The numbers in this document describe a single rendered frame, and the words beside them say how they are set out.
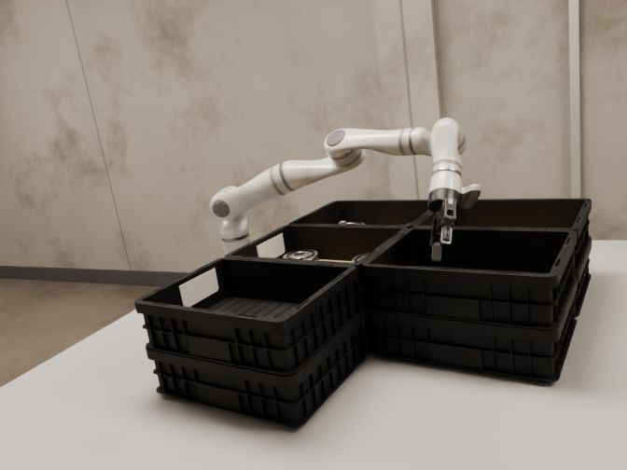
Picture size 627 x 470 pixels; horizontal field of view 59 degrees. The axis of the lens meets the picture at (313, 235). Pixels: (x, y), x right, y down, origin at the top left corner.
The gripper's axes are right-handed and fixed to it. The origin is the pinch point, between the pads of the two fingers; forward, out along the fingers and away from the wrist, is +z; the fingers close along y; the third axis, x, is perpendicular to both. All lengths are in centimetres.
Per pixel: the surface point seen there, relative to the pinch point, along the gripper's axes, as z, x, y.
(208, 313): 26, -45, 9
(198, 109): -161, -128, -179
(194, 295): 16, -55, -14
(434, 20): -167, 6, -85
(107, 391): 40, -71, -22
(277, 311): 16.6, -34.3, -12.0
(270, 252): -6, -42, -32
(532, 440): 39.6, 14.7, 14.3
